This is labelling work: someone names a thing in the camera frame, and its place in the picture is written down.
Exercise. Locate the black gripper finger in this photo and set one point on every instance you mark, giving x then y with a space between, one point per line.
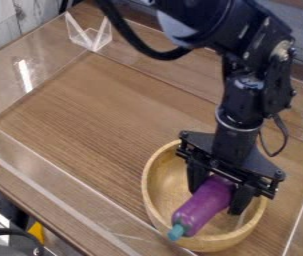
198 172
242 198

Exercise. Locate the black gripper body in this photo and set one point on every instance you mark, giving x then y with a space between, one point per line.
255 171

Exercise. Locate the purple toy eggplant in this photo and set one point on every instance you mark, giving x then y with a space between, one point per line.
207 202

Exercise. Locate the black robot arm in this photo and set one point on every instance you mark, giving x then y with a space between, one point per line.
255 43

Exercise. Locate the brown wooden bowl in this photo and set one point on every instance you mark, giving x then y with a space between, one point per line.
164 193

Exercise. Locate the yellow tag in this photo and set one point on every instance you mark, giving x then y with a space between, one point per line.
37 231

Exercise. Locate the clear acrylic front wall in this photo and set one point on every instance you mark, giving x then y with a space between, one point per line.
91 222

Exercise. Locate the clear acrylic corner bracket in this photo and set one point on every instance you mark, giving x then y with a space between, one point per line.
90 38

